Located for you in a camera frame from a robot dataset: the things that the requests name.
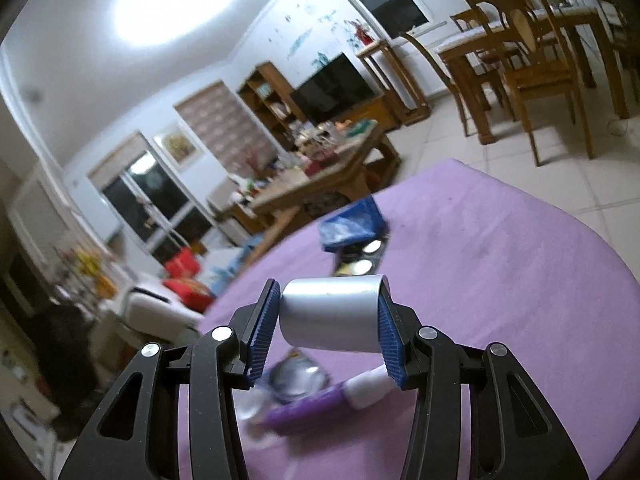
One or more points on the yellow flower bouquet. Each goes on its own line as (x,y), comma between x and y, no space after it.
(90,270)

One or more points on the wooden bookshelf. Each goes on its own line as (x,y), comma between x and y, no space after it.
(265,95)

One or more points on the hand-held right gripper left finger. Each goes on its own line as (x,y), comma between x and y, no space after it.
(262,335)

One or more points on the red cushion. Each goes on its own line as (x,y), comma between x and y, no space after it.
(185,280)

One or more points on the blue plastic packet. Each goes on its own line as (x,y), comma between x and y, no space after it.
(350,222)

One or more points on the wooden coffee table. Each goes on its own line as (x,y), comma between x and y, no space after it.
(340,165)

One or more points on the silver cylindrical can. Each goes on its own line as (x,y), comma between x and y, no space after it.
(330,315)

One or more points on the framed yellow picture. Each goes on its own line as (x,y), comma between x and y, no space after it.
(175,145)

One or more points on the black flat television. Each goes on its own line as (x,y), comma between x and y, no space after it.
(335,85)

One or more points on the purple tube with white cap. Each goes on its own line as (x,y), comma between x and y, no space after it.
(310,405)

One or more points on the wooden dining table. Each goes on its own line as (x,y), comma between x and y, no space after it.
(560,22)

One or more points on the purple table cloth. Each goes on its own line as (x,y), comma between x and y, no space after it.
(500,285)

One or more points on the black tray with round tins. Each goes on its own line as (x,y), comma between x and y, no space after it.
(362,257)

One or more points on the tall wooden plant stand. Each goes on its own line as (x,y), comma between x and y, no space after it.
(380,47)

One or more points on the clutter of small table items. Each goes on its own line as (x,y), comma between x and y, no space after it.
(300,152)

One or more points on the glass balcony door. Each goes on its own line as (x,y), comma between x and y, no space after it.
(145,200)

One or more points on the round clear plastic lid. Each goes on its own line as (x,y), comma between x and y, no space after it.
(297,377)

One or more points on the striped roller blind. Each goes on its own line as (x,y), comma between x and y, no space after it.
(225,125)

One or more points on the red flower decoration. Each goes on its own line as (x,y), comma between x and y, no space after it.
(362,34)

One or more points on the white sofa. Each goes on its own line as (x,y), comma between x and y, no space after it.
(150,310)

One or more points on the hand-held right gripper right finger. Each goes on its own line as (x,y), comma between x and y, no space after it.
(390,340)

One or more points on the wooden dining chair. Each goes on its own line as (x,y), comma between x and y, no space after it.
(470,20)
(540,77)
(440,70)

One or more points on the wooden television cabinet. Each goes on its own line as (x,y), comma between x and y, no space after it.
(375,115)

